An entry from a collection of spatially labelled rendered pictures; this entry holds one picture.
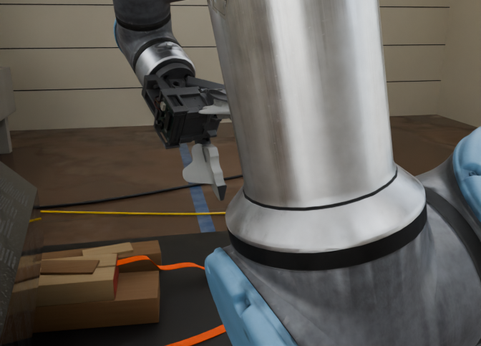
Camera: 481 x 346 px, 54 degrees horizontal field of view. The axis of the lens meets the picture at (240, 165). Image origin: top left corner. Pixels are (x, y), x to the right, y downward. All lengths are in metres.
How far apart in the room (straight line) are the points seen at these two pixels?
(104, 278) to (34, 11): 4.60
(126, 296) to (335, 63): 1.95
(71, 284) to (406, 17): 5.91
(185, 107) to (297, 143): 0.39
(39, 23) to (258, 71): 6.04
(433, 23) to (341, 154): 7.02
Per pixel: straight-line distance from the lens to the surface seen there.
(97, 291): 2.15
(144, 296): 2.16
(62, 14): 6.25
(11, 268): 1.50
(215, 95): 0.68
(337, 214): 0.30
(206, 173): 0.71
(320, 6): 0.28
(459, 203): 0.41
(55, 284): 2.16
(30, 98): 6.40
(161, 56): 0.76
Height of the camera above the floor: 1.28
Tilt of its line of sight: 17 degrees down
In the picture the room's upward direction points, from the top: straight up
